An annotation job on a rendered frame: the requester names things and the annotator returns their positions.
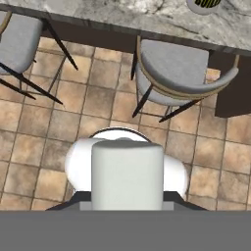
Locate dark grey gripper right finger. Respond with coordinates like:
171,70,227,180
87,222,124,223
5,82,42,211
162,191,209,212

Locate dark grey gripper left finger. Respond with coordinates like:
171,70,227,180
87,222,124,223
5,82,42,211
45,191,93,212

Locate white cup of hot chocolate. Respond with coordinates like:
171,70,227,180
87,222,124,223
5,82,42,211
185,0,224,17

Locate white round object, black rim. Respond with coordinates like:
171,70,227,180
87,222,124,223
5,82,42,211
64,125,190,201

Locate grey cushioned stool, black legs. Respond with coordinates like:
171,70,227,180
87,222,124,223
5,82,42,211
129,34,240,124
0,10,79,106

